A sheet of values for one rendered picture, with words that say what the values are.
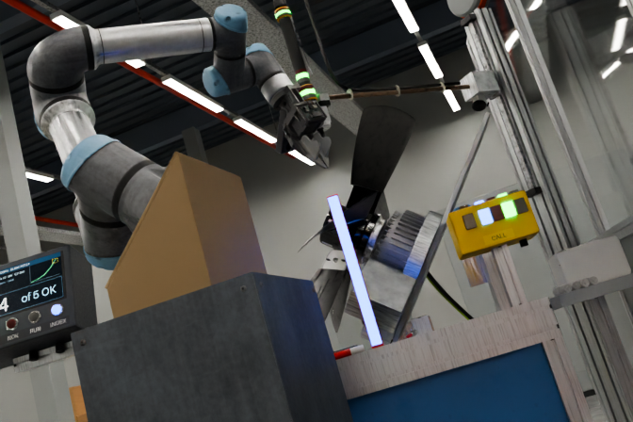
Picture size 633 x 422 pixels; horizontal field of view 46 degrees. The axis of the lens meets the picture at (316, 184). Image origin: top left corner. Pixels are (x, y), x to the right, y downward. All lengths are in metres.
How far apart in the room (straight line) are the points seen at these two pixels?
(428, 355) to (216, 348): 0.58
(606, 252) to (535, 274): 5.26
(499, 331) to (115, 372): 0.76
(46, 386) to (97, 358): 6.84
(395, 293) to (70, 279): 0.74
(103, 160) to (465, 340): 0.77
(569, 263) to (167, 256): 1.22
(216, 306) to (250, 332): 0.06
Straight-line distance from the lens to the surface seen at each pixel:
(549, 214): 2.36
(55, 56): 1.65
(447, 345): 1.52
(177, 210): 1.14
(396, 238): 1.91
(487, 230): 1.52
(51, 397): 7.96
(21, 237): 8.23
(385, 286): 1.83
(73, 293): 1.64
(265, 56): 1.85
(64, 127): 1.63
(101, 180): 1.29
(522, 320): 1.54
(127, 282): 1.18
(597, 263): 2.08
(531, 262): 7.35
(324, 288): 1.94
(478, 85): 2.35
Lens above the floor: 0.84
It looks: 14 degrees up
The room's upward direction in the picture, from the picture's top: 17 degrees counter-clockwise
